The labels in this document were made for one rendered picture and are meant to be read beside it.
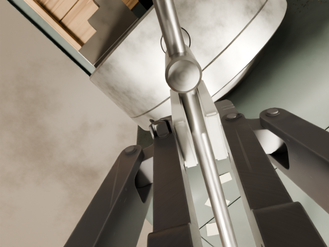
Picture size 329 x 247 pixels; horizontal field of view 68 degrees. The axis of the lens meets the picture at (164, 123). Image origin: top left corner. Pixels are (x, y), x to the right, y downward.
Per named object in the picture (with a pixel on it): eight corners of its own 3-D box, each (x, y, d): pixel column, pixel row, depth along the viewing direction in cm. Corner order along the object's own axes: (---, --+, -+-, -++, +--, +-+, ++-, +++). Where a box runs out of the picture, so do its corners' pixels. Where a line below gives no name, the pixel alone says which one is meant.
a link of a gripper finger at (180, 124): (198, 165, 14) (186, 169, 14) (187, 118, 21) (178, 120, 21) (185, 121, 13) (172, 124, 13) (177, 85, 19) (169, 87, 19)
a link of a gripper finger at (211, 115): (204, 115, 13) (218, 112, 13) (193, 80, 19) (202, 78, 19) (216, 161, 14) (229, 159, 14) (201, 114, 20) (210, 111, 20)
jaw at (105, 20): (156, 37, 39) (105, 89, 40) (152, 39, 44) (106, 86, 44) (104, -21, 36) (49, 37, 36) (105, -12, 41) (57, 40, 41)
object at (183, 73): (162, 38, 24) (159, 62, 14) (183, 32, 24) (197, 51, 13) (168, 60, 25) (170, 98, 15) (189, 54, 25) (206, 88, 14)
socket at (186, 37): (157, 30, 30) (157, 32, 27) (184, 21, 29) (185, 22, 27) (165, 57, 31) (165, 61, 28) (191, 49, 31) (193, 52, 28)
